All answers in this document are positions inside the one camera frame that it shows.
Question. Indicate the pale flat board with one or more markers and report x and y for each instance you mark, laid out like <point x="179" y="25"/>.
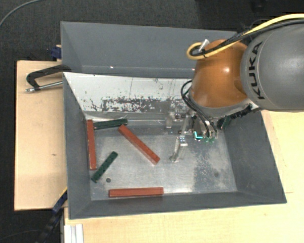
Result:
<point x="39" y="135"/>

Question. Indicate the grey metal bin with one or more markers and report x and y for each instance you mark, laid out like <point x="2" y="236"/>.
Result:
<point x="147" y="176"/>

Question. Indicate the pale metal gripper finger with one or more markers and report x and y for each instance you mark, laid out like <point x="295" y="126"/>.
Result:
<point x="176" y="148"/>
<point x="183" y="141"/>

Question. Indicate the dark green flat block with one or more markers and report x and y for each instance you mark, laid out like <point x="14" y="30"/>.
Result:
<point x="104" y="166"/>
<point x="110" y="124"/>

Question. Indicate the red-brown flat block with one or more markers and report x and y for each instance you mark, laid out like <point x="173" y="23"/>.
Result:
<point x="136" y="192"/>
<point x="139" y="145"/>
<point x="91" y="145"/>

